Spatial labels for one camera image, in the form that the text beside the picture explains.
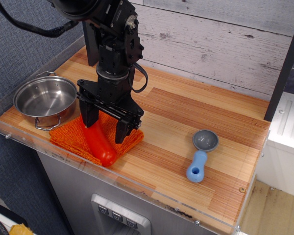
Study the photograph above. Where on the black base post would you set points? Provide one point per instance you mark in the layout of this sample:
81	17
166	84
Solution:
91	44

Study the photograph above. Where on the white ridged cabinet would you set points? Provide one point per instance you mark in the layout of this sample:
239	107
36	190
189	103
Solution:
276	165

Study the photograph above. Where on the red toy hot dog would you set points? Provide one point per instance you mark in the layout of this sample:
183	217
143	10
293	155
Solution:
98	143

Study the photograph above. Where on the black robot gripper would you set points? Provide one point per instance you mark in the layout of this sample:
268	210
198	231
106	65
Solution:
111	95

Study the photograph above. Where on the black vertical post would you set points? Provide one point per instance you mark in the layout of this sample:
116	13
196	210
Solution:
281	83

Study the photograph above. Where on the yellow tape piece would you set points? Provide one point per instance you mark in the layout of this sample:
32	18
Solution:
20	229

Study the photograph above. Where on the orange cloth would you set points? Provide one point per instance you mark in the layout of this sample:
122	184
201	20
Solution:
70	137

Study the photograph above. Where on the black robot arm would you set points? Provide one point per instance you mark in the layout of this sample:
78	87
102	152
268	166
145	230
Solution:
115	25

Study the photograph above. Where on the blue grey ice cream scoop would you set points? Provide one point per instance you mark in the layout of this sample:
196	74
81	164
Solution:
204	141

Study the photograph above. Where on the stainless steel pot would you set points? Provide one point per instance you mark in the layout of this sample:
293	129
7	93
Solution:
46	101

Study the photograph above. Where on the silver dispenser button panel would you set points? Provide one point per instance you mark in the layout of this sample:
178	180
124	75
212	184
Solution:
114	219

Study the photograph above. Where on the grey toy fridge cabinet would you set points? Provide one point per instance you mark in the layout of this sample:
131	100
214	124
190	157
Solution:
74	188

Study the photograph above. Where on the clear acrylic edge guard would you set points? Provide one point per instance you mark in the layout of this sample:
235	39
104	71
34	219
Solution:
220	85

